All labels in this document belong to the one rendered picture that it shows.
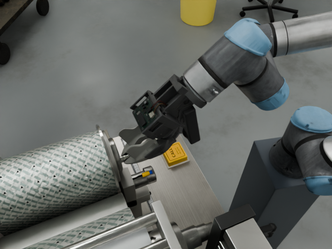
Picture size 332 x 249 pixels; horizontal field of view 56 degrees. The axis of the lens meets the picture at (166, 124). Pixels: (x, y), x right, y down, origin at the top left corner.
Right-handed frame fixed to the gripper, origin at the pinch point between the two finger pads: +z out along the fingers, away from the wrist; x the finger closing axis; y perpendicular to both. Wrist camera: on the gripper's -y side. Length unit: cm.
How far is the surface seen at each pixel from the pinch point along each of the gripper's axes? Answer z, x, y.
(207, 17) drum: -34, -206, -180
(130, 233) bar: -7.7, 23.2, 18.9
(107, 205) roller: 7.3, 7.6, 3.0
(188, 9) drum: -26, -214, -162
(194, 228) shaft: -8.7, 22.4, 5.3
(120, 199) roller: 5.3, 7.4, 1.2
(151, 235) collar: -4.6, 21.3, 10.2
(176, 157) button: 6.6, -15.7, -37.4
